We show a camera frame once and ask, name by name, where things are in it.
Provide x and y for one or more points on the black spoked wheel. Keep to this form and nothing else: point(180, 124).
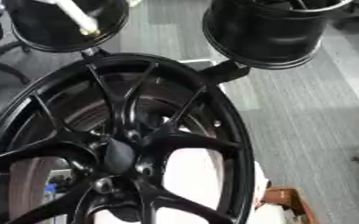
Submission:
point(187, 140)

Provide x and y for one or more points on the brown wooden block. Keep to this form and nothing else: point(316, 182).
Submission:
point(284, 197)

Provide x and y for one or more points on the white stand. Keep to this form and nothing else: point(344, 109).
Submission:
point(192, 175)

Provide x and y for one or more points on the small blue object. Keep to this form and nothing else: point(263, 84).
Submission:
point(50, 192)

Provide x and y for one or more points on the white rod with brass tip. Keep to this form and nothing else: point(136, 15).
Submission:
point(80, 17)

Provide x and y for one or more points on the black mounting bracket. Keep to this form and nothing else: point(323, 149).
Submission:
point(223, 72)

